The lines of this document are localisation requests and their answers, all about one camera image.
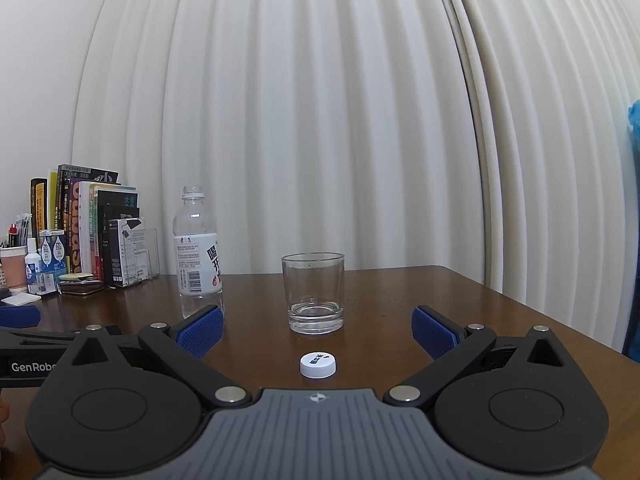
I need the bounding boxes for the blue plastic bag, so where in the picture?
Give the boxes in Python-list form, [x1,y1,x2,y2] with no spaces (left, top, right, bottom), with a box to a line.
[627,100,640,162]

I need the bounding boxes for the clear acrylic bookend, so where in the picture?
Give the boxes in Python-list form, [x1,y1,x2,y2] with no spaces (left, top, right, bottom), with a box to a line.
[144,228,160,282]

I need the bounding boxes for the blue and white carton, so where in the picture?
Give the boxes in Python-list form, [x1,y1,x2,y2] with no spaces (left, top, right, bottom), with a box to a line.
[38,230,68,284]

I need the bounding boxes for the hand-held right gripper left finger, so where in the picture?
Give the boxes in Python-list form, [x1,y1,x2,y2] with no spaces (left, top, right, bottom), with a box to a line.
[70,304,254,408]

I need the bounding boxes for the row of books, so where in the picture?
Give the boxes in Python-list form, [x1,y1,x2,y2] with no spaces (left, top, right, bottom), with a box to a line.
[30,164,139,281]

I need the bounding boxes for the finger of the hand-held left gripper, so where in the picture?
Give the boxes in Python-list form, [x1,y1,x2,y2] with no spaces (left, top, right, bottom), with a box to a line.
[0,305,87,346]

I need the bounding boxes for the small clear plastic box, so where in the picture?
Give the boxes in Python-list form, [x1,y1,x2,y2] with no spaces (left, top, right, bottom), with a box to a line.
[27,272,59,295]

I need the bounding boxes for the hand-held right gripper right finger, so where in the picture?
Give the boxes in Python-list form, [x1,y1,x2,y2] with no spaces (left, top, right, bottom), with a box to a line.
[383,304,569,408]

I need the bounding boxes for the clear plastic water bottle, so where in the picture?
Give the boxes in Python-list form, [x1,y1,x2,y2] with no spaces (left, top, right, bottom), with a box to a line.
[172,185,224,321]

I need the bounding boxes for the pink paper cup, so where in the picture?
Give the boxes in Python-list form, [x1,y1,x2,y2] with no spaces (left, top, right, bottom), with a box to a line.
[0,246,29,294]

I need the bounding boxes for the clear drinking glass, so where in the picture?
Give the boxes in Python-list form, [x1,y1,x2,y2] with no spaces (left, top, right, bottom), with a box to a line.
[281,252,346,335]

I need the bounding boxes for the white product box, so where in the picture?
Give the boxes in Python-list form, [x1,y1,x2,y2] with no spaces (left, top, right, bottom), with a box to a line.
[107,218,149,289]

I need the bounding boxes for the flat metal tin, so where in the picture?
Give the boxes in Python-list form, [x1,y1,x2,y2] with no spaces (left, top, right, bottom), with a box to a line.
[58,275,105,296]

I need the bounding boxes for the white bottle cap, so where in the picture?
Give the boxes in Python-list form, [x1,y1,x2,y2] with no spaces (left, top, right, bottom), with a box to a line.
[300,351,337,379]

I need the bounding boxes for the small white dropper bottle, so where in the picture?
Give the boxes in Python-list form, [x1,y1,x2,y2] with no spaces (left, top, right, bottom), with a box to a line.
[25,238,42,287]

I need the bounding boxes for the bundle of pens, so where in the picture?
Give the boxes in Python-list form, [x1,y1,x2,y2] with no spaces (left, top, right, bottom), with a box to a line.
[6,212,35,250]

